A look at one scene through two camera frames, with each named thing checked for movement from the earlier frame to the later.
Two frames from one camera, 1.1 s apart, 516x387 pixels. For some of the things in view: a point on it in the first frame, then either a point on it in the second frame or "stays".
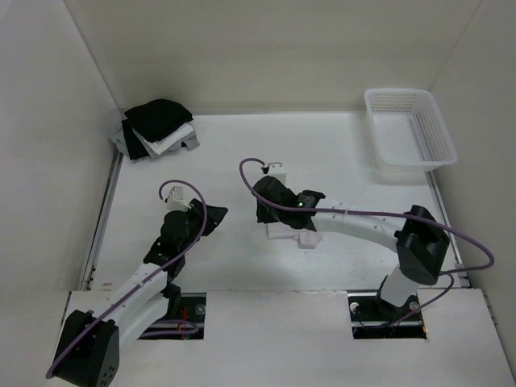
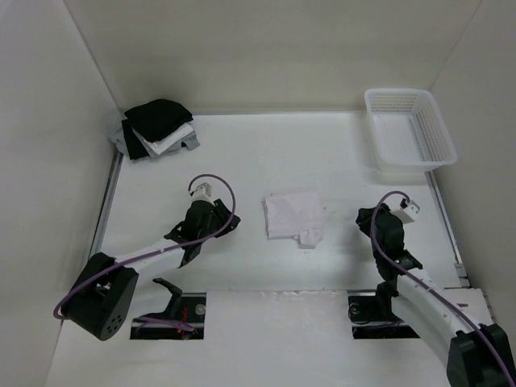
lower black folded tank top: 135,147 stays
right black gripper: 264,215 to 364,218
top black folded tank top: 156,119 stays
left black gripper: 215,215 to 222,214
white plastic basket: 410,133 stays
